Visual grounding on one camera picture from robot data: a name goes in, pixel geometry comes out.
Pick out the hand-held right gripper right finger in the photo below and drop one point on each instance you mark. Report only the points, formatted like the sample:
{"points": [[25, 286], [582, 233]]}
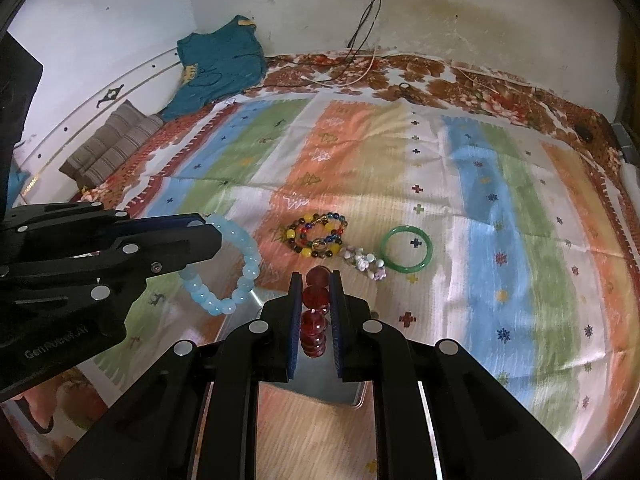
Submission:
{"points": [[338, 325]]}

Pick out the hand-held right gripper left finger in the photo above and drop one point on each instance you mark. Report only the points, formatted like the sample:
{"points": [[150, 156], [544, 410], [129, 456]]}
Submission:
{"points": [[294, 325]]}

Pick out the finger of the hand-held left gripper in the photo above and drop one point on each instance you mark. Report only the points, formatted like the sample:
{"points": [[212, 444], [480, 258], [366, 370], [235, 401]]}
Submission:
{"points": [[180, 249], [165, 223]]}

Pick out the silver metal tin box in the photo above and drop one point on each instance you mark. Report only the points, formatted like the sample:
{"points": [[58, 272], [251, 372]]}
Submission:
{"points": [[320, 391]]}

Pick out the green jade bangle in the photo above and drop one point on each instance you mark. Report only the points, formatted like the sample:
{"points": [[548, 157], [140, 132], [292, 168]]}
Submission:
{"points": [[385, 251]]}

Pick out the brown striped cushion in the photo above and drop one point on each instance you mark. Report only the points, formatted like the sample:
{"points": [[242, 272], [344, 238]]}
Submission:
{"points": [[110, 145]]}

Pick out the striped colourful mat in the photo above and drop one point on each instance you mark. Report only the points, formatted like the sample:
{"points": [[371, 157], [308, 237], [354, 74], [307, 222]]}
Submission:
{"points": [[450, 310]]}

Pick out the teal cloth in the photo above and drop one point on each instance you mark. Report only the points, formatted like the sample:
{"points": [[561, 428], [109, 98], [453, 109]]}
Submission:
{"points": [[21, 180]]}

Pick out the white bed headboard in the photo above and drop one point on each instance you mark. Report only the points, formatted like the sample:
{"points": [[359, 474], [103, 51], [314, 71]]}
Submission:
{"points": [[75, 90]]}

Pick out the teal garment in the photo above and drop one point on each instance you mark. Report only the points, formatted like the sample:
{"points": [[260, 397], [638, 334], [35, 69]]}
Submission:
{"points": [[220, 60]]}

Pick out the small black object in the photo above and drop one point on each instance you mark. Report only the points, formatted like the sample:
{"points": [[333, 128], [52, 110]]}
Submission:
{"points": [[405, 88]]}

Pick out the black charger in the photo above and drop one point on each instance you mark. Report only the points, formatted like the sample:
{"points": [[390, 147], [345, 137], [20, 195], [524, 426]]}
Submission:
{"points": [[584, 134]]}

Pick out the white pillow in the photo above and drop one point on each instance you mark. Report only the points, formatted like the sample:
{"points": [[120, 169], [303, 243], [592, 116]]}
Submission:
{"points": [[630, 180]]}

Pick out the yellow curtain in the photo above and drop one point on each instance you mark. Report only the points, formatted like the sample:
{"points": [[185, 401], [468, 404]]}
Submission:
{"points": [[627, 60]]}

